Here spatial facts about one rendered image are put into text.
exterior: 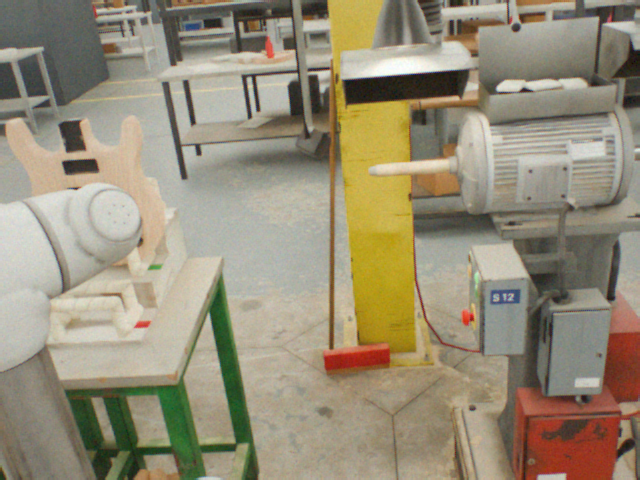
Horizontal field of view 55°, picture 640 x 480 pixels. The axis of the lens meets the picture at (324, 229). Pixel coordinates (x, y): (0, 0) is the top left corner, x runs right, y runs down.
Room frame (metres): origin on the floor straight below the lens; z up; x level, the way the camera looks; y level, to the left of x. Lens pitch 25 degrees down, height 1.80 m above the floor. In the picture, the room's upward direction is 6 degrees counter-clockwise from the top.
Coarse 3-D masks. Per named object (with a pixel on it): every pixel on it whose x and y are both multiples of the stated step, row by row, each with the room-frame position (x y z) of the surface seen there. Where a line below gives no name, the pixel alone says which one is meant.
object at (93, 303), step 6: (54, 300) 1.34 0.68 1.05; (60, 300) 1.34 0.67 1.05; (66, 300) 1.33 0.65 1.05; (72, 300) 1.33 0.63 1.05; (78, 300) 1.33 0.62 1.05; (84, 300) 1.33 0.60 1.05; (90, 300) 1.32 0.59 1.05; (96, 300) 1.32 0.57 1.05; (102, 300) 1.32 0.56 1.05; (108, 300) 1.32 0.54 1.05; (114, 300) 1.32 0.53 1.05; (120, 300) 1.33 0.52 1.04; (54, 306) 1.33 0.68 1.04; (60, 306) 1.32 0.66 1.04; (66, 306) 1.32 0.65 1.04; (72, 306) 1.32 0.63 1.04; (78, 306) 1.32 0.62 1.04; (84, 306) 1.32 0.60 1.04; (90, 306) 1.32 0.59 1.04; (96, 306) 1.31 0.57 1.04; (102, 306) 1.31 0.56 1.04; (108, 306) 1.31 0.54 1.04
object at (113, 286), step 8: (112, 280) 1.41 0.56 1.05; (120, 280) 1.41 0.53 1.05; (128, 280) 1.41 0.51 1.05; (80, 288) 1.40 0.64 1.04; (88, 288) 1.40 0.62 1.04; (96, 288) 1.40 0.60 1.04; (104, 288) 1.40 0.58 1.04; (112, 288) 1.39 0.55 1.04; (120, 288) 1.39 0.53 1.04; (128, 288) 1.39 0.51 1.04
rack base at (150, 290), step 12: (168, 264) 1.58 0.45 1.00; (96, 276) 1.50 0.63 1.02; (108, 276) 1.50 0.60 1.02; (120, 276) 1.49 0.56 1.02; (144, 276) 1.47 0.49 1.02; (156, 276) 1.48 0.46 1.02; (168, 276) 1.56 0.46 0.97; (144, 288) 1.44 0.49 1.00; (156, 288) 1.46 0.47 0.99; (168, 288) 1.54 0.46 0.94; (144, 300) 1.44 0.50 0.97; (156, 300) 1.44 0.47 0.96
